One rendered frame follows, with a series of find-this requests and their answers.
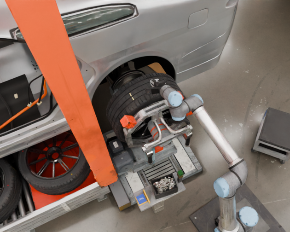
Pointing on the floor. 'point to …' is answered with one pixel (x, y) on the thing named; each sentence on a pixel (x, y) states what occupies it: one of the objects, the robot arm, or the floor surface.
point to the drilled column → (158, 207)
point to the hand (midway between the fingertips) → (150, 82)
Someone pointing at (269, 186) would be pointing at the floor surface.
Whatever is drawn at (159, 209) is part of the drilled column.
